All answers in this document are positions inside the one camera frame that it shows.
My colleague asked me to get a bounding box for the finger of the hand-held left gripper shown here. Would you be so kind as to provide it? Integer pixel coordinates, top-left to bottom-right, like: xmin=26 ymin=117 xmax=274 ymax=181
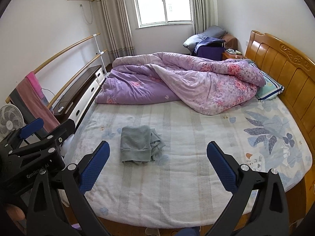
xmin=10 ymin=119 xmax=75 ymax=161
xmin=0 ymin=117 xmax=45 ymax=153

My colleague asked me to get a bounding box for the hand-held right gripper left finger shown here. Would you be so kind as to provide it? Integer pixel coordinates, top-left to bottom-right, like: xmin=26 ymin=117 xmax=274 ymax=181
xmin=26 ymin=141 xmax=111 ymax=236

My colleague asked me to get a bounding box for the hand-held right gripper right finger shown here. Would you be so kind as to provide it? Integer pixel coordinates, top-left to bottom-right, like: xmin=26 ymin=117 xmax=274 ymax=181
xmin=206 ymin=141 xmax=289 ymax=236

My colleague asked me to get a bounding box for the grey zip hoodie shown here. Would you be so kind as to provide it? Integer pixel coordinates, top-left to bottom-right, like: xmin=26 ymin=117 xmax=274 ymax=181
xmin=120 ymin=125 xmax=166 ymax=164

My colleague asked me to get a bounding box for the person's left hand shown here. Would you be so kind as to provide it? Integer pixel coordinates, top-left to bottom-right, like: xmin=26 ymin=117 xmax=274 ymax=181
xmin=6 ymin=205 xmax=26 ymax=224

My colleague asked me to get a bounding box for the grey and pink towel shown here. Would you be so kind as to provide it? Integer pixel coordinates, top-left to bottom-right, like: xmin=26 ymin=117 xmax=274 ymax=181
xmin=9 ymin=79 xmax=61 ymax=138

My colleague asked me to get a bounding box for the white standing fan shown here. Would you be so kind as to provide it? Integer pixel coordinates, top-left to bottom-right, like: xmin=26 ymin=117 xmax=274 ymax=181
xmin=0 ymin=104 xmax=25 ymax=143

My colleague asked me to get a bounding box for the pale floral bed sheet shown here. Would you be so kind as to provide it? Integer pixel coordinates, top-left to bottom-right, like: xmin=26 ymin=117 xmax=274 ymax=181
xmin=63 ymin=96 xmax=313 ymax=229

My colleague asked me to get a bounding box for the bright pink towel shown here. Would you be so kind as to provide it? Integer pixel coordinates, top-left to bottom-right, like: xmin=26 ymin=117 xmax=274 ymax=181
xmin=26 ymin=71 xmax=46 ymax=101

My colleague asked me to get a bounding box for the dark and white cabinet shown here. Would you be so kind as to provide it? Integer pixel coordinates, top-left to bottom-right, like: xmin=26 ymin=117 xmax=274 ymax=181
xmin=53 ymin=65 xmax=107 ymax=131

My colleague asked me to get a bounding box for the long wooden bar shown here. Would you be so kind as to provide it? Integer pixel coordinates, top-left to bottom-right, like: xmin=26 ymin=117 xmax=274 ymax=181
xmin=47 ymin=49 xmax=108 ymax=110
xmin=5 ymin=33 xmax=101 ymax=104

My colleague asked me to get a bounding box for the person's blue trouser leg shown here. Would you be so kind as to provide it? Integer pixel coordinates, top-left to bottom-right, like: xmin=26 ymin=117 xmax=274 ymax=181
xmin=176 ymin=227 xmax=200 ymax=236

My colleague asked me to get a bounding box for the purple floral quilt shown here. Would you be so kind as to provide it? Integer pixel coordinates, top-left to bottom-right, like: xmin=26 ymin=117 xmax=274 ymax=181
xmin=95 ymin=52 xmax=266 ymax=116

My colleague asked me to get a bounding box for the blue striped pillow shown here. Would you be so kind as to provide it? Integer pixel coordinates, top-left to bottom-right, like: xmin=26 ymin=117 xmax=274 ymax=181
xmin=248 ymin=63 xmax=284 ymax=102

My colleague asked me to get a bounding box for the wooden nightstand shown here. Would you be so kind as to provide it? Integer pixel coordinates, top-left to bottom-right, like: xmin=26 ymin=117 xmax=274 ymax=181
xmin=221 ymin=52 xmax=248 ymax=61

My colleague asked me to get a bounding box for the wooden bed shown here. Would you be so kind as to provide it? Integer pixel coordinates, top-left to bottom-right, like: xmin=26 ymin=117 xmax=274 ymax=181
xmin=61 ymin=29 xmax=315 ymax=229

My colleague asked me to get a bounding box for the purple cloth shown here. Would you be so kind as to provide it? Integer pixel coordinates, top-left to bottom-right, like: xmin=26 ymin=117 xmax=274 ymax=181
xmin=193 ymin=37 xmax=225 ymax=61

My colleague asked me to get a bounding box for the grey striped curtain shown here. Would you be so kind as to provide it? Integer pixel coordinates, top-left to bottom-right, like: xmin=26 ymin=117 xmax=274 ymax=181
xmin=188 ymin=0 xmax=219 ymax=33
xmin=94 ymin=0 xmax=135 ymax=57

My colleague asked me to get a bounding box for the brown chair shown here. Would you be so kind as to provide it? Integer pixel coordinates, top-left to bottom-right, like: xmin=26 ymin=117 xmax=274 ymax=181
xmin=220 ymin=34 xmax=239 ymax=51

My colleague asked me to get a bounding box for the grey blue bedding pile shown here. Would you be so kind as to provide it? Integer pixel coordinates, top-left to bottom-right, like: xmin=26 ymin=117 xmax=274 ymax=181
xmin=183 ymin=25 xmax=228 ymax=48

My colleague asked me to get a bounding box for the white framed window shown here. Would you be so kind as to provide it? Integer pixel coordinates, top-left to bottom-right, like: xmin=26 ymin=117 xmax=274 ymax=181
xmin=132 ymin=0 xmax=194 ymax=29

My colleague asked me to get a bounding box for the black cable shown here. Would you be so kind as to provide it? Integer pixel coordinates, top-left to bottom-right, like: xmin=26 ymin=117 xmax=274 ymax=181
xmin=42 ymin=88 xmax=65 ymax=104

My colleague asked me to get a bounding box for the white bar stand post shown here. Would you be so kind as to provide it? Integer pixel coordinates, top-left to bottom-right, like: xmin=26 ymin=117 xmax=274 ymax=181
xmin=92 ymin=33 xmax=109 ymax=75

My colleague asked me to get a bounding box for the white air conditioner cable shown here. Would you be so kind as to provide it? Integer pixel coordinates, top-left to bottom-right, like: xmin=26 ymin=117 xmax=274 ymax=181
xmin=80 ymin=4 xmax=93 ymax=25

